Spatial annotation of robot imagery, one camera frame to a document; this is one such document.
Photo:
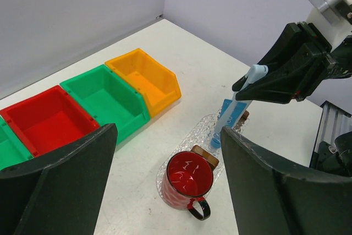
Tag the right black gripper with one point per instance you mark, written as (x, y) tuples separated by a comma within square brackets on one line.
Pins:
[(297, 63)]

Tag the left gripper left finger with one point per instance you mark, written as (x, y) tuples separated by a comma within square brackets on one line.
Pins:
[(61, 191)]

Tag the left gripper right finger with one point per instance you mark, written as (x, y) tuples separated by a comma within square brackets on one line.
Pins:
[(273, 195)]

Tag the red mug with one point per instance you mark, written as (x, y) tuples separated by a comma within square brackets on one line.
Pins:
[(188, 177)]

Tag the blue toothbrush case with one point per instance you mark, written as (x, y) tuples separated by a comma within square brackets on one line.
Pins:
[(230, 120)]

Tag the clear textured oval tray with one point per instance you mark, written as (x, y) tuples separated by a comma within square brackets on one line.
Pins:
[(189, 138)]

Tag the left green bin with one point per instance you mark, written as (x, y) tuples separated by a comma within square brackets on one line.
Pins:
[(13, 151)]

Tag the green bin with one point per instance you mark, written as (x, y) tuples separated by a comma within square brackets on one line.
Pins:
[(13, 151), (109, 99)]

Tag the red bin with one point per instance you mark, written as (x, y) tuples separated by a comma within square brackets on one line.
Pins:
[(48, 120)]

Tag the right green bin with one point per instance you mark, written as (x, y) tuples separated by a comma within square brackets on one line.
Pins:
[(109, 99)]

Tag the yellow bin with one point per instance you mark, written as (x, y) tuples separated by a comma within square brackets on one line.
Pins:
[(157, 84)]

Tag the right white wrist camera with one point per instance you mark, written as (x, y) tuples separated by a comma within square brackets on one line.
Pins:
[(332, 18)]

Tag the aluminium frame rail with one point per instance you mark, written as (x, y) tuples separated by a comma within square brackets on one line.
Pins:
[(333, 123)]

